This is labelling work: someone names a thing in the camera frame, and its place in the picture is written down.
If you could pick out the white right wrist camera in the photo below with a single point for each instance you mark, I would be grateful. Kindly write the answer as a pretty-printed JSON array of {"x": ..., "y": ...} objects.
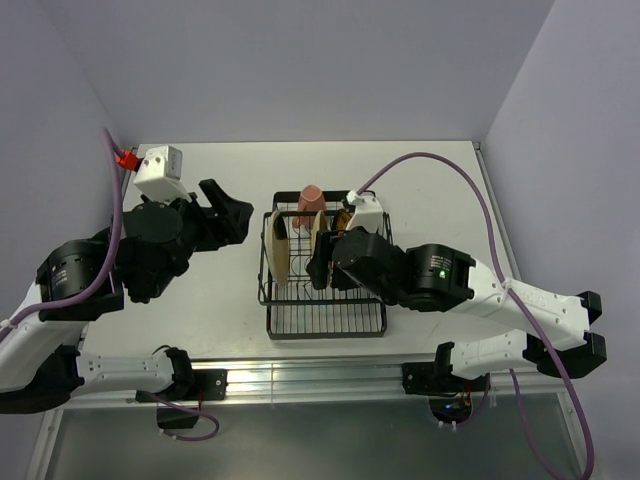
[{"x": 368, "y": 212}]

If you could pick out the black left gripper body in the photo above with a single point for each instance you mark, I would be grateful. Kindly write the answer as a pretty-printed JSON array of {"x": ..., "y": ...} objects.
[{"x": 201, "y": 232}]

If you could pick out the black wire dish rack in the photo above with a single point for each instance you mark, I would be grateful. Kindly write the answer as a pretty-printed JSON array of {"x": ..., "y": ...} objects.
[{"x": 298, "y": 310}]

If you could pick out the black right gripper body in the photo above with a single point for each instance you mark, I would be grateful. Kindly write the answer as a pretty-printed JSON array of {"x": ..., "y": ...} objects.
[{"x": 340, "y": 278}]

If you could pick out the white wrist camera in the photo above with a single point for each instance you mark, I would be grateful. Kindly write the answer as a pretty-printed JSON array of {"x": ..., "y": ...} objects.
[
  {"x": 368, "y": 212},
  {"x": 159, "y": 175}
]

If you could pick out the yellow patterned plate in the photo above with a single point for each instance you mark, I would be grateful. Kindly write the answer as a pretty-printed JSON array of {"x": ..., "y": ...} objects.
[{"x": 341, "y": 220}]

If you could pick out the aluminium mounting rail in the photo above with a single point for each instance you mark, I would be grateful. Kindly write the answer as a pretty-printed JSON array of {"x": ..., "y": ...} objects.
[{"x": 307, "y": 381}]

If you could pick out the cream plate small motifs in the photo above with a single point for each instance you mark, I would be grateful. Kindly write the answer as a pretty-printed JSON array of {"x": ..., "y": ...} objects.
[{"x": 319, "y": 226}]

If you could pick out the pink floral mug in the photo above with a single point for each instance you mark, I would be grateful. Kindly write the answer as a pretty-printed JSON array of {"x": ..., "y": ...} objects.
[{"x": 311, "y": 199}]

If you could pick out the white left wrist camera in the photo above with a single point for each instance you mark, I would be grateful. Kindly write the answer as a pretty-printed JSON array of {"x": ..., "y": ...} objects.
[{"x": 159, "y": 175}]

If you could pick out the cream plate green brushstroke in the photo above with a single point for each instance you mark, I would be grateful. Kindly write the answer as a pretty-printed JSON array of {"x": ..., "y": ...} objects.
[{"x": 277, "y": 248}]

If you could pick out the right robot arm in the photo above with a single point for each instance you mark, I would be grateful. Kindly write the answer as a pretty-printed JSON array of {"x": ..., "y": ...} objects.
[{"x": 546, "y": 330}]

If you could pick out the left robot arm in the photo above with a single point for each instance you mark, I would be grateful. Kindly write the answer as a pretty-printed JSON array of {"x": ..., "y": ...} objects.
[{"x": 42, "y": 366}]

